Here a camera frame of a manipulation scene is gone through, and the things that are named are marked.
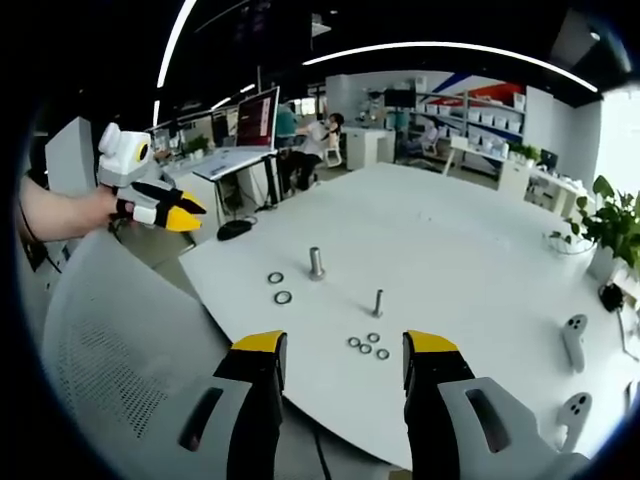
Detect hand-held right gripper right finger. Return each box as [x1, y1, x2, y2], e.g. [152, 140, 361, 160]
[402, 329, 592, 480]

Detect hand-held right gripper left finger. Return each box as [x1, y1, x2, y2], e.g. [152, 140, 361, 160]
[164, 329, 290, 480]

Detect thick threaded metal stud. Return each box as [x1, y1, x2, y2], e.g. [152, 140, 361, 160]
[307, 245, 328, 282]

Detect person's left hand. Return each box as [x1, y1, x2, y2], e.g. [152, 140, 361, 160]
[85, 186, 136, 230]

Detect small green desk plants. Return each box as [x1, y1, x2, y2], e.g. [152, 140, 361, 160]
[182, 133, 212, 157]

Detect black computer mouse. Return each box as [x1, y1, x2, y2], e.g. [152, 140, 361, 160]
[216, 218, 254, 243]

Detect white standing desk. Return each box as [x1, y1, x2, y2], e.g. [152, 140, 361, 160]
[191, 146, 280, 212]

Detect white handheld controller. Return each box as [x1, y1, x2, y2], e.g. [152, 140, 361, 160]
[560, 313, 589, 374]
[556, 392, 594, 452]

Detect computer monitor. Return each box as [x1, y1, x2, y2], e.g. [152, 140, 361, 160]
[234, 85, 282, 152]

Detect curved ceiling light strip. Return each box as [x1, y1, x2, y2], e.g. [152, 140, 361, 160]
[156, 0, 199, 90]

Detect white mesh office chair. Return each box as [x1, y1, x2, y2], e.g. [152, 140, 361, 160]
[41, 228, 246, 480]

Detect small black device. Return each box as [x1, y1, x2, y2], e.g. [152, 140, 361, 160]
[599, 282, 625, 312]

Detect white low cabinet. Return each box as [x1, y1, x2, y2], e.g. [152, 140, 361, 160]
[343, 126, 397, 172]

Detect green potted plant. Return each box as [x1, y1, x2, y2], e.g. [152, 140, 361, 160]
[549, 174, 640, 285]

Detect green plants on cabinet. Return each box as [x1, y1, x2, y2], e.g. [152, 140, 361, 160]
[506, 141, 543, 165]

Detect storage shelf with white bins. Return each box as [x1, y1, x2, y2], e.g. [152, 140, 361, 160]
[410, 88, 528, 164]

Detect long ceiling light strip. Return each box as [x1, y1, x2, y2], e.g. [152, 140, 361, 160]
[301, 41, 600, 94]

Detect grey cable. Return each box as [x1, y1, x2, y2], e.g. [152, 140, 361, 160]
[616, 305, 640, 362]

